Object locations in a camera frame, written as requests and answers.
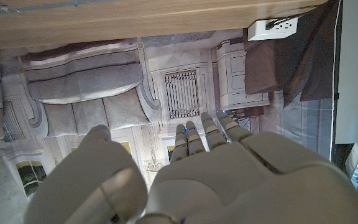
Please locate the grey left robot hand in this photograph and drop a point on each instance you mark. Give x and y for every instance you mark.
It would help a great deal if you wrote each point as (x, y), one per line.
(228, 180)

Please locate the white power strip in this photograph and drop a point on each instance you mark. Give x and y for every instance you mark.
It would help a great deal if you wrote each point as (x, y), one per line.
(272, 30)

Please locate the white wall panel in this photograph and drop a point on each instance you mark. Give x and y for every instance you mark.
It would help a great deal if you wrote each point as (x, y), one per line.
(356, 62)

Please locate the printed living room backdrop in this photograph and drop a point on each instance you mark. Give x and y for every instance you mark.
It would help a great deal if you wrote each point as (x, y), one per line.
(104, 93)

